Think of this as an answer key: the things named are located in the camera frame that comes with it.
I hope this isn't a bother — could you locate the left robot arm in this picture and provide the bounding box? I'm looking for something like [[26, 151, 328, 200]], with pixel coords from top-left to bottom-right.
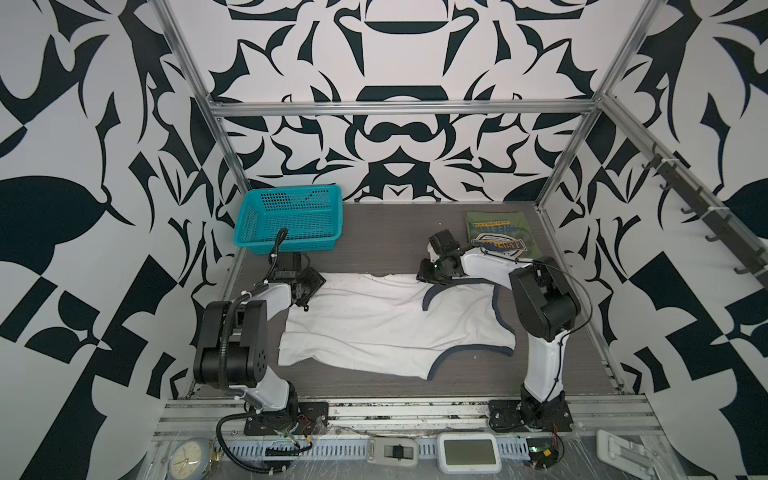
[[192, 253, 325, 420]]

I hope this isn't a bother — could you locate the analog clock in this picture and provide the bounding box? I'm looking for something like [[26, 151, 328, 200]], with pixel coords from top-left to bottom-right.
[[167, 438, 213, 480]]

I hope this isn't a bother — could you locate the white digital display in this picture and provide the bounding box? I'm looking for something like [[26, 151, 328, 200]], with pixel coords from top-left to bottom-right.
[[436, 432, 502, 474]]

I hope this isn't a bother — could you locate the black corrugated cable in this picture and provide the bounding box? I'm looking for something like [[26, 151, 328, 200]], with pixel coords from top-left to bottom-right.
[[214, 227, 313, 476]]

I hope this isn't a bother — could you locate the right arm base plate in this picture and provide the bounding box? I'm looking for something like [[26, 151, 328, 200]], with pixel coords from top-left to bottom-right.
[[488, 397, 573, 433]]

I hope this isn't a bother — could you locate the white grey tank top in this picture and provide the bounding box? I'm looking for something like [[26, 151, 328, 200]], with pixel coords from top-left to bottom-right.
[[278, 273, 516, 380]]

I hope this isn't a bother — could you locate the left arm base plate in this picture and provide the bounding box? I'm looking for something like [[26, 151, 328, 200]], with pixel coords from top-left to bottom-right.
[[244, 402, 329, 436]]

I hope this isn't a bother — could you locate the green tank top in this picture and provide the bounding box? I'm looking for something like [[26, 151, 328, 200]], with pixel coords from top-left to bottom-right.
[[465, 211, 542, 259]]

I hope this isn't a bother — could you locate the small green circuit board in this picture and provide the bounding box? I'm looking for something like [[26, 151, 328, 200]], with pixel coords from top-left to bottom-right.
[[527, 436, 562, 471]]

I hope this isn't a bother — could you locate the grey wall hook rack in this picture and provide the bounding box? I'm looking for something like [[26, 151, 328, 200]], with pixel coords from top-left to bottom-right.
[[643, 142, 767, 290]]

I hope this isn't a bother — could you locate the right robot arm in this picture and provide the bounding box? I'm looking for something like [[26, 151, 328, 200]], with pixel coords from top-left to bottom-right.
[[417, 230, 581, 407]]

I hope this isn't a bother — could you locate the teal plastic basket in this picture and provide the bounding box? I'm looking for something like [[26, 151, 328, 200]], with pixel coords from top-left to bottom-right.
[[234, 185, 343, 255]]

